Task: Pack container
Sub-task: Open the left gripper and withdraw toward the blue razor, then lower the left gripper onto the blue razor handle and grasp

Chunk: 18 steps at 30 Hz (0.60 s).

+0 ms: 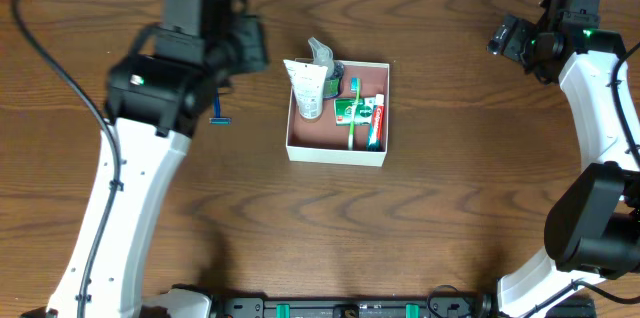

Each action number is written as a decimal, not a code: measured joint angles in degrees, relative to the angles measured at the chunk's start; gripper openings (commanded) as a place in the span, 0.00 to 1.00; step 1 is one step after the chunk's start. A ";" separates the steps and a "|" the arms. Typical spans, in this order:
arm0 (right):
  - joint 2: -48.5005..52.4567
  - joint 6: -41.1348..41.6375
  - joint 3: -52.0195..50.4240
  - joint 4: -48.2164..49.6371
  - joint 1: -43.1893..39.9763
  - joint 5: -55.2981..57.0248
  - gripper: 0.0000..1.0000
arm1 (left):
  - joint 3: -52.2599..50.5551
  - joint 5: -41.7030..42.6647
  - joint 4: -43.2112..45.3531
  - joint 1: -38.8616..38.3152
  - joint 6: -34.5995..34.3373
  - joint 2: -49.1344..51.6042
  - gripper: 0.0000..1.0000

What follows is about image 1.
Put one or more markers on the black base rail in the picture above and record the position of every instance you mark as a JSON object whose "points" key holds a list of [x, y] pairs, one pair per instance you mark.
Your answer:
{"points": [[441, 305]]}

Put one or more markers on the teal white toothpaste tube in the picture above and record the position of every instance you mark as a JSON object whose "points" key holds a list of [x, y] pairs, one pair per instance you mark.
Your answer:
{"points": [[375, 131]]}

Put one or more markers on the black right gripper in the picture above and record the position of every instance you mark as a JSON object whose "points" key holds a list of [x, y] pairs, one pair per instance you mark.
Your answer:
{"points": [[536, 51]]}

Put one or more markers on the blue disposable razor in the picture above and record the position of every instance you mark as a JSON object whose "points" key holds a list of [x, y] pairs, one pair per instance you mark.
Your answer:
{"points": [[217, 118]]}

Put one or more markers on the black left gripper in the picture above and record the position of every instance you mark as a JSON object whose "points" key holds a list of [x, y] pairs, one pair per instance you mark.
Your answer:
{"points": [[248, 45]]}

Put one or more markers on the white box with pink interior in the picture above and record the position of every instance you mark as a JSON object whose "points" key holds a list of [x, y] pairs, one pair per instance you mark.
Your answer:
{"points": [[323, 141]]}

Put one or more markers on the purple soap pump bottle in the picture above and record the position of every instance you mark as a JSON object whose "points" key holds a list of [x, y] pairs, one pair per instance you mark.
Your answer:
{"points": [[323, 56]]}

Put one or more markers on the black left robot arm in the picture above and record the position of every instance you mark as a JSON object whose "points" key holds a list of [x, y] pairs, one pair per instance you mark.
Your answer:
{"points": [[156, 94]]}

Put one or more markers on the white lotion tube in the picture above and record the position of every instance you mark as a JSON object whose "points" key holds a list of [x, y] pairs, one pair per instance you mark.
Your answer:
{"points": [[308, 86]]}

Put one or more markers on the green white soap box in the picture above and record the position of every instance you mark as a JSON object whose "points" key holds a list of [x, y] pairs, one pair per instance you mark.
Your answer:
{"points": [[342, 111]]}

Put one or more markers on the green white toothbrush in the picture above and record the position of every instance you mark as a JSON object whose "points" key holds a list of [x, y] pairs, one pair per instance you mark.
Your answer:
{"points": [[355, 87]]}

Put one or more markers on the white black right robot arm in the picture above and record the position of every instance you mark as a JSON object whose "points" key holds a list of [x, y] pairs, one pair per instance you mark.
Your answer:
{"points": [[591, 234]]}

